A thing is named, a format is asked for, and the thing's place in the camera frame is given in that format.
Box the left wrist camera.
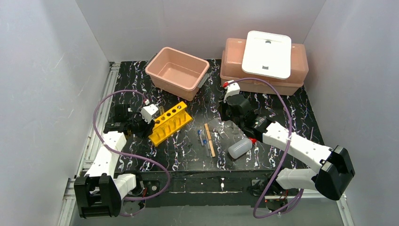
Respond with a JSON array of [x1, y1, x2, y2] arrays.
[[140, 104, 159, 124]]

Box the pink plastic bin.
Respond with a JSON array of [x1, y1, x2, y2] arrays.
[[145, 47, 209, 101]]

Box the blue capped plastic pipette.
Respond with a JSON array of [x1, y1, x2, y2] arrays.
[[197, 130, 204, 146]]

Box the large pink lidded box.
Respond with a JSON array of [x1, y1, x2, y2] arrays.
[[220, 38, 309, 96]]

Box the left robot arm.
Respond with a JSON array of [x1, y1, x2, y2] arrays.
[[73, 104, 159, 218]]

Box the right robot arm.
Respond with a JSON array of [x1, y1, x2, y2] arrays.
[[218, 94, 355, 201]]

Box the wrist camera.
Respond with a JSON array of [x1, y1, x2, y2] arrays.
[[223, 80, 240, 103], [140, 104, 159, 124]]

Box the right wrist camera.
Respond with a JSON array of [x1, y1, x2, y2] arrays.
[[223, 80, 240, 103]]

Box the wooden stick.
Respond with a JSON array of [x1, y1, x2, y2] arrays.
[[204, 123, 215, 157]]

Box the aluminium frame rail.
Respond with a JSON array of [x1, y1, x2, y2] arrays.
[[57, 62, 121, 226]]

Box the yellow test tube rack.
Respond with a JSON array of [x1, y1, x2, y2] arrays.
[[148, 101, 193, 147]]

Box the white rectangular lid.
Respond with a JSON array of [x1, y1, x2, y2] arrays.
[[241, 31, 292, 80]]

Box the white squeeze bottle red cap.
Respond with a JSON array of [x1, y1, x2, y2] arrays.
[[228, 137, 257, 159]]

